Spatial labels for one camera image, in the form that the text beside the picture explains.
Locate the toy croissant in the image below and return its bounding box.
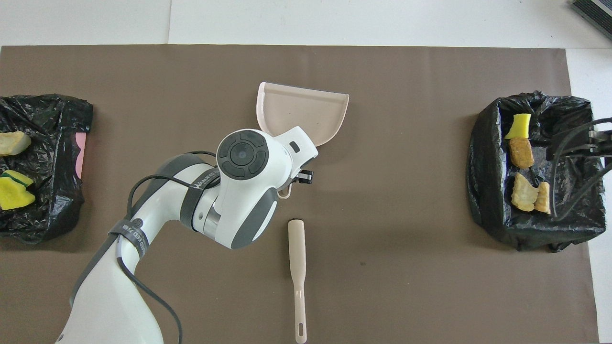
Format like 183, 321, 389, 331
512, 172, 538, 212
534, 182, 554, 215

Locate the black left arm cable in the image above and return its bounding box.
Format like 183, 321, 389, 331
115, 151, 218, 344

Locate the beige hand brush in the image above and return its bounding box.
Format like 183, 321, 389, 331
288, 219, 307, 344

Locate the brown toy bread loaf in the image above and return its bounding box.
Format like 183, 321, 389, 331
508, 138, 535, 169

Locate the brown table mat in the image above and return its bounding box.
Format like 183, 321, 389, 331
0, 44, 601, 344

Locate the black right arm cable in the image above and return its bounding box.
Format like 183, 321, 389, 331
549, 117, 612, 221

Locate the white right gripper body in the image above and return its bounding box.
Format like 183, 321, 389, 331
546, 125, 612, 161

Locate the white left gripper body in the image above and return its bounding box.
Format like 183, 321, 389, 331
273, 126, 319, 187

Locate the black bag-lined bin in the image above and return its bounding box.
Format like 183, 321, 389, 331
468, 91, 606, 252

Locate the pale yellow foam chunk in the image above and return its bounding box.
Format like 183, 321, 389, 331
0, 131, 32, 157

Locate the beige plastic dustpan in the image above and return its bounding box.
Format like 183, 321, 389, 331
257, 82, 350, 199

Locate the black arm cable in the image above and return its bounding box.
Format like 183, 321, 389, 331
115, 151, 218, 344
549, 117, 612, 221

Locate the pink bin with black bag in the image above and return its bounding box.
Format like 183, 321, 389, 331
0, 94, 93, 244

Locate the black ribbed device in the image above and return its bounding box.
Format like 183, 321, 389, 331
571, 0, 612, 39

